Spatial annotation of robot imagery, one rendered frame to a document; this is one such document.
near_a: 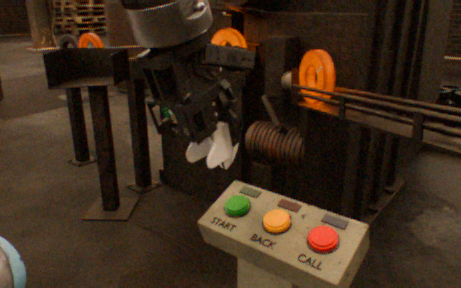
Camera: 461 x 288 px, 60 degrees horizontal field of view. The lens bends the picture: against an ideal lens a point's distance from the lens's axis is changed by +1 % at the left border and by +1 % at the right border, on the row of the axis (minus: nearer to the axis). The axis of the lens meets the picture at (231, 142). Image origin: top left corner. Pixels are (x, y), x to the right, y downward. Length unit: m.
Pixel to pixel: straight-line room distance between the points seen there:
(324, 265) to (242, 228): 0.14
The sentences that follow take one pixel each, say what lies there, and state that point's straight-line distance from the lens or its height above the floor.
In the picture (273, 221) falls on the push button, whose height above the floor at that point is 0.61.
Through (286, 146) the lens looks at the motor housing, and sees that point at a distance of 1.22.
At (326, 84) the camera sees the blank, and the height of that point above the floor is 0.70.
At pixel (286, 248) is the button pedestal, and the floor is 0.59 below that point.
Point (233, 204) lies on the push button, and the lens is 0.64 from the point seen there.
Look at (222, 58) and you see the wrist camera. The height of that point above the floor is 0.85.
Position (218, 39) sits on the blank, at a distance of 1.53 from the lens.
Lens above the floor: 0.92
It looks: 20 degrees down
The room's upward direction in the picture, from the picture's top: straight up
